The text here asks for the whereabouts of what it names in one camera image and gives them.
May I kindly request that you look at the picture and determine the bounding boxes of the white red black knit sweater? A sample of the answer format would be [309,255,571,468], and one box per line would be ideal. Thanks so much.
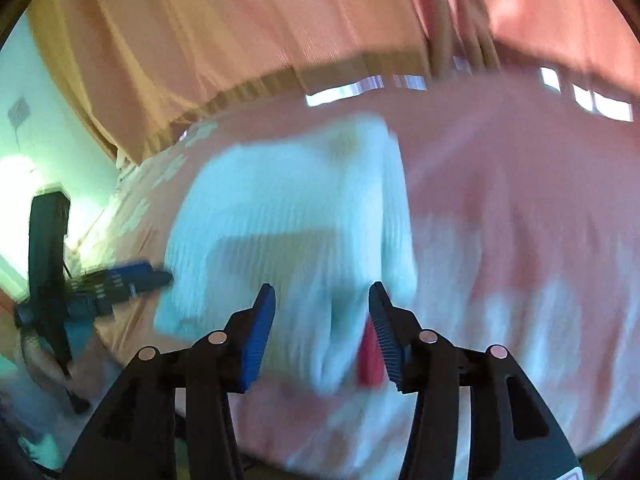
[152,112,422,397]

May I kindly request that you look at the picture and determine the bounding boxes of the pink bed sheet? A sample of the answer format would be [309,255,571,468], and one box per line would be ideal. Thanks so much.
[75,72,640,467]

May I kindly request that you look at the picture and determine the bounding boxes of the pink curtain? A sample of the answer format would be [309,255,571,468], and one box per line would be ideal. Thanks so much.
[25,0,640,167]

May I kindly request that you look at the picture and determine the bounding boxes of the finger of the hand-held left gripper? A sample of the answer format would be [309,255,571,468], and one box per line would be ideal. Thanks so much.
[80,259,174,318]

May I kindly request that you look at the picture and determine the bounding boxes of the person's left hand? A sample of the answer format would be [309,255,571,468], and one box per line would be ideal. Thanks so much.
[21,332,68,398]

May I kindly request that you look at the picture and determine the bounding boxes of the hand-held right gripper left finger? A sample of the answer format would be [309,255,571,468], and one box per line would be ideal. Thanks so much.
[60,282,277,480]

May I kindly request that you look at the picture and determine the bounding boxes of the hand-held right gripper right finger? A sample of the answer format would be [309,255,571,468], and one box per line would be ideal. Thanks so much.
[368,281,583,480]

